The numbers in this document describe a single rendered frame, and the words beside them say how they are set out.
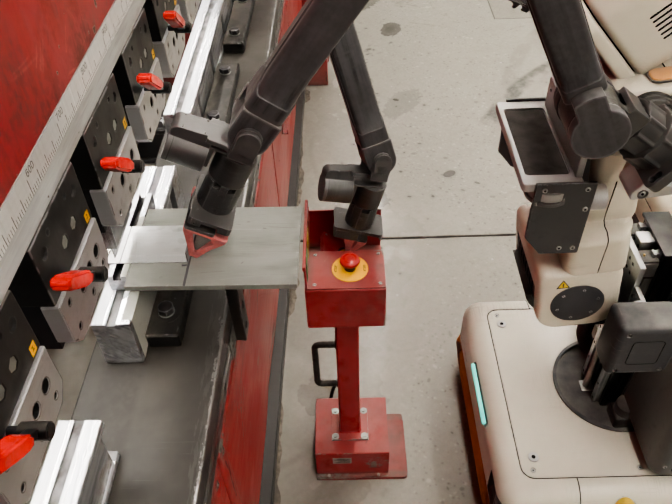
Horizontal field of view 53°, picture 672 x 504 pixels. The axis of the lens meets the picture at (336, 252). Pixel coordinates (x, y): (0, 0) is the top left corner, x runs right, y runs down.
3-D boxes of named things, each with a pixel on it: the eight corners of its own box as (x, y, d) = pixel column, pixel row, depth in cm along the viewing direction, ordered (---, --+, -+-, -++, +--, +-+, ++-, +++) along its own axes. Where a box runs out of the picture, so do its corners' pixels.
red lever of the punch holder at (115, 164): (120, 155, 82) (145, 159, 92) (87, 156, 82) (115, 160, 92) (121, 170, 82) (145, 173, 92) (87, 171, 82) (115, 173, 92)
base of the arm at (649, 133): (710, 153, 88) (675, 102, 96) (672, 123, 84) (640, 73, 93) (654, 195, 92) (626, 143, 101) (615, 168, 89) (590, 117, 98)
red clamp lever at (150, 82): (153, 71, 96) (171, 82, 106) (125, 71, 96) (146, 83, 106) (154, 83, 97) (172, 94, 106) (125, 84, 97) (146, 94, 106)
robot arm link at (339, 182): (394, 155, 125) (382, 141, 133) (335, 149, 122) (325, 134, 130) (381, 214, 131) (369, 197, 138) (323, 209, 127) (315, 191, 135)
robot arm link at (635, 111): (658, 126, 88) (645, 103, 92) (607, 87, 84) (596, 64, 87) (601, 171, 93) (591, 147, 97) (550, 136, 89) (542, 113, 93)
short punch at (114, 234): (121, 258, 104) (104, 211, 97) (108, 258, 104) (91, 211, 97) (135, 214, 111) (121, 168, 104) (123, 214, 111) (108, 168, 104)
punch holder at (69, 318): (80, 351, 79) (31, 251, 68) (9, 352, 79) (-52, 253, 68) (111, 260, 90) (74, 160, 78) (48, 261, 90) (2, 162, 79)
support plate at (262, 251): (297, 288, 102) (296, 284, 102) (125, 291, 103) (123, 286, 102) (302, 210, 115) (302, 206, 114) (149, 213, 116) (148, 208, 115)
